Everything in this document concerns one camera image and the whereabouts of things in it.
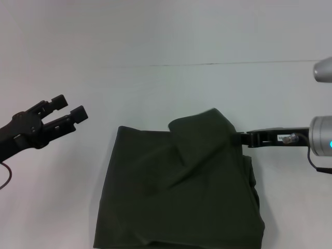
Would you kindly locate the dark green FREE t-shirt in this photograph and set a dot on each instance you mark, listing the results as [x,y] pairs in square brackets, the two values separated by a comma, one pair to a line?
[181,181]

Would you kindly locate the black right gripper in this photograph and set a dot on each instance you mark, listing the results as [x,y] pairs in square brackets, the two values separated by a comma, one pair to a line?
[275,137]

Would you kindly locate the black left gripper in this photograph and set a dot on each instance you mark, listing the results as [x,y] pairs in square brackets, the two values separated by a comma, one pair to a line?
[20,132]

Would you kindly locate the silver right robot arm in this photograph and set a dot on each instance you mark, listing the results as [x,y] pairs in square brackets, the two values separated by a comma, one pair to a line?
[321,136]

